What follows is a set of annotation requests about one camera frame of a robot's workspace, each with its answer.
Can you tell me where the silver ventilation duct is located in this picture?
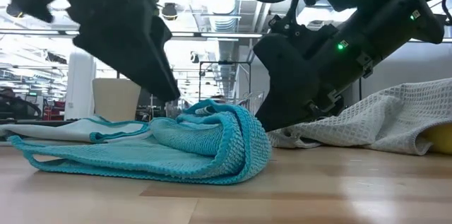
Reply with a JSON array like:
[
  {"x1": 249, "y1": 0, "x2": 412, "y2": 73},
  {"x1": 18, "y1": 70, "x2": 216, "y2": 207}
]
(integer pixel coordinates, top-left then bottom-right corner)
[{"x1": 201, "y1": 0, "x2": 242, "y2": 35}]

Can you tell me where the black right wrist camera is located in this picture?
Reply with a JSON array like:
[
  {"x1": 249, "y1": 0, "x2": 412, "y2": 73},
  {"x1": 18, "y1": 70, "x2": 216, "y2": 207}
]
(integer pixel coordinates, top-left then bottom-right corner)
[{"x1": 268, "y1": 13, "x2": 340, "y2": 41}]

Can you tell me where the yellow towel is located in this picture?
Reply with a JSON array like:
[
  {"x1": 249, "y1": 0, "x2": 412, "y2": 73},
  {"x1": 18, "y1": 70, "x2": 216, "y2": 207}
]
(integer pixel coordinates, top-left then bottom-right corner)
[{"x1": 421, "y1": 122, "x2": 452, "y2": 155}]

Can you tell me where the white plant pot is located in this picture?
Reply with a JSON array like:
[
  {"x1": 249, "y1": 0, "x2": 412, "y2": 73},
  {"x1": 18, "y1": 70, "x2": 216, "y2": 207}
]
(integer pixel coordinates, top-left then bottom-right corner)
[{"x1": 92, "y1": 77, "x2": 143, "y2": 124}]

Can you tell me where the clear plastic bin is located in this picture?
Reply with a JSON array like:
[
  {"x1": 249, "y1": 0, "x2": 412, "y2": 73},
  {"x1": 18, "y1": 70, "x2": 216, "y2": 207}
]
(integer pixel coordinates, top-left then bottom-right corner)
[{"x1": 239, "y1": 91, "x2": 266, "y2": 116}]

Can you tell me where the light blue teal-edged towel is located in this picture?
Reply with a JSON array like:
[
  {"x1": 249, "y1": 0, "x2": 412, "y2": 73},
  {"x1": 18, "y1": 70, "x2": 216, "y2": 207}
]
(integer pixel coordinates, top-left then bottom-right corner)
[{"x1": 0, "y1": 114, "x2": 153, "y2": 144}]

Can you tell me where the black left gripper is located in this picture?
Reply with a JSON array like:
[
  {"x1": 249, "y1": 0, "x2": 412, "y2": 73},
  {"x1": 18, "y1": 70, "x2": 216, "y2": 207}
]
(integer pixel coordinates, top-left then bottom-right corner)
[{"x1": 66, "y1": 0, "x2": 182, "y2": 103}]

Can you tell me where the grey waffle-weave towel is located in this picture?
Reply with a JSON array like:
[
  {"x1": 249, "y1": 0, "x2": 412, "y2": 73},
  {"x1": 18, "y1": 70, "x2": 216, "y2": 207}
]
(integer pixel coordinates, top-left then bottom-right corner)
[{"x1": 266, "y1": 78, "x2": 452, "y2": 156}]

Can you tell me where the black ceiling-mounted device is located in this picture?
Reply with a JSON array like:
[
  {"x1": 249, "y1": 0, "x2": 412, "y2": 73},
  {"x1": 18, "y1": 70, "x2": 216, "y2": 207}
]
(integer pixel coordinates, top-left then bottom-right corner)
[{"x1": 161, "y1": 1, "x2": 179, "y2": 20}]

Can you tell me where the turquoise terry towel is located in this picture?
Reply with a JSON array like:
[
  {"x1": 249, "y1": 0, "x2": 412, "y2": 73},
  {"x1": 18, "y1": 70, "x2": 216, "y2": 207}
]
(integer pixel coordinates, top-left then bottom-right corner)
[{"x1": 7, "y1": 98, "x2": 273, "y2": 187}]

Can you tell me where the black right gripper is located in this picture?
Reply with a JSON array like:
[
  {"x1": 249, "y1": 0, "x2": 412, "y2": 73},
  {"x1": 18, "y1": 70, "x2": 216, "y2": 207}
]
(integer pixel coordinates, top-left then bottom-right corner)
[{"x1": 253, "y1": 30, "x2": 355, "y2": 134}]

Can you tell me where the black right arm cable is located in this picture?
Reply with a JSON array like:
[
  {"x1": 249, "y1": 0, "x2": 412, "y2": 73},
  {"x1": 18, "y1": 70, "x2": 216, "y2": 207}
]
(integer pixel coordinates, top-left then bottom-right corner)
[{"x1": 441, "y1": 0, "x2": 452, "y2": 26}]

